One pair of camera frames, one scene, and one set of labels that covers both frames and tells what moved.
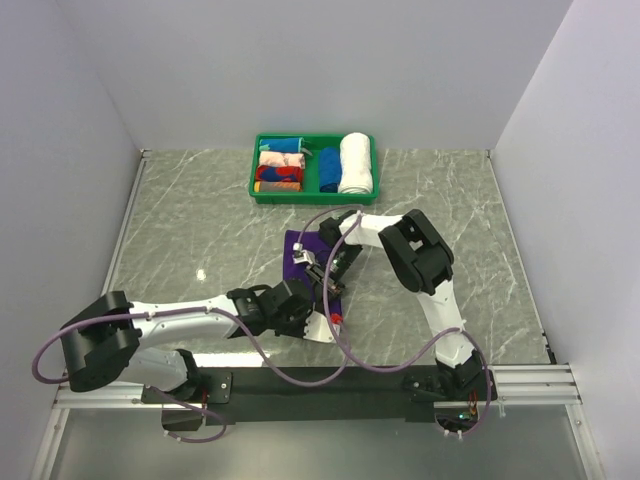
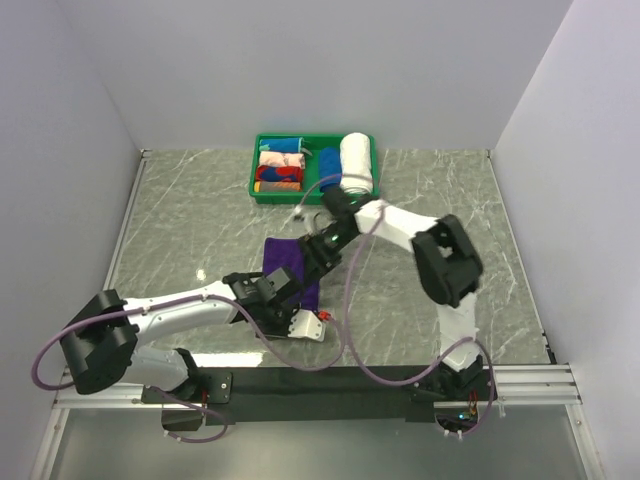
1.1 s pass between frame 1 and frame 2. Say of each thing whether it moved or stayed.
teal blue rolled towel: stayed
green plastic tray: stayed
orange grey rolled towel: stayed
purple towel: moved
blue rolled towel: stayed
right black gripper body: moved
